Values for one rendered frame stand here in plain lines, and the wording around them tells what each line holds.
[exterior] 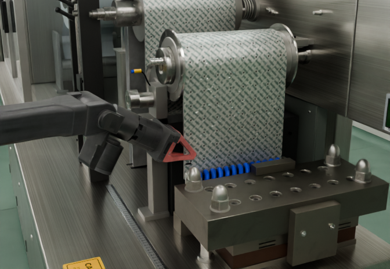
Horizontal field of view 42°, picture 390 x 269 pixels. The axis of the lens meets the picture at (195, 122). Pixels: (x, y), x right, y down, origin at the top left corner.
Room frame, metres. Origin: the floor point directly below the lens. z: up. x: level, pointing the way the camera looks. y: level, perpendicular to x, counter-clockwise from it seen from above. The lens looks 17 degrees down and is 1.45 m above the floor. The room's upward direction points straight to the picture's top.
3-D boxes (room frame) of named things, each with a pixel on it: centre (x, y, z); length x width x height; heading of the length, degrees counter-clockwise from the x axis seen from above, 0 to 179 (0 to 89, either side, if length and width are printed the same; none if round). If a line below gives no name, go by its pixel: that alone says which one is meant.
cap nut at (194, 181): (0.91, 0.00, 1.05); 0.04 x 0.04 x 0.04
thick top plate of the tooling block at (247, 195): (0.93, -0.17, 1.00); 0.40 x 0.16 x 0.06; 113
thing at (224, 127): (1.02, -0.09, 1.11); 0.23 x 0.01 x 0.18; 113
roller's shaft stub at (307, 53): (1.14, -0.22, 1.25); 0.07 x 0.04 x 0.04; 113
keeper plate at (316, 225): (0.85, -0.22, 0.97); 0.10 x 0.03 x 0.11; 113
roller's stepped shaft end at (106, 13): (1.23, 0.22, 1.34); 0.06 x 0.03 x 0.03; 113
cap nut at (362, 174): (0.95, -0.34, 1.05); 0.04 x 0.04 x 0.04
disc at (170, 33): (1.03, 0.05, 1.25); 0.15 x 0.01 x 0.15; 23
